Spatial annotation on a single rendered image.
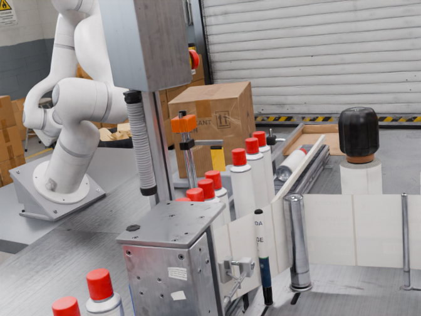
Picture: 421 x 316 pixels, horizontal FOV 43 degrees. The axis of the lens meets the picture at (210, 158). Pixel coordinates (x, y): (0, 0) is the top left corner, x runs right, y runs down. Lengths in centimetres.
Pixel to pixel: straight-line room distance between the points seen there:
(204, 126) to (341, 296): 92
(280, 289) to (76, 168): 88
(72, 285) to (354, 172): 70
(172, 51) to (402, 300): 61
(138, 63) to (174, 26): 9
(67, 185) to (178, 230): 110
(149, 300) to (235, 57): 532
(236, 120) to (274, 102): 411
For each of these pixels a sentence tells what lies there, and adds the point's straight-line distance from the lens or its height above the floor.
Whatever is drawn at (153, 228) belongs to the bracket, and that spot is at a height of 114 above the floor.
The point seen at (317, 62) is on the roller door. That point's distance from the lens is 559.
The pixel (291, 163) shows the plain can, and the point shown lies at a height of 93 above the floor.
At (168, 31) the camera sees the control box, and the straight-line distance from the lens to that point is 100.
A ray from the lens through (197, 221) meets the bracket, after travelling 75.
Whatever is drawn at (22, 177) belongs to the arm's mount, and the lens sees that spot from 185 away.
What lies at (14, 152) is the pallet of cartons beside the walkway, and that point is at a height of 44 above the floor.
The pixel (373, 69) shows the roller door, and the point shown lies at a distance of 544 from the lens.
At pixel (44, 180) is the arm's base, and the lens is 185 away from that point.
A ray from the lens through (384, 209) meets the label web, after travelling 101.
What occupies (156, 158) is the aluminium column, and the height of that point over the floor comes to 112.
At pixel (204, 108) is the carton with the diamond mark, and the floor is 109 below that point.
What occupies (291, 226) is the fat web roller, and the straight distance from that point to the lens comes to 101.
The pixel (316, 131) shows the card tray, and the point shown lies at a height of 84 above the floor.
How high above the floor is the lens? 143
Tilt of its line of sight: 16 degrees down
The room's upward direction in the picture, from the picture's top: 8 degrees counter-clockwise
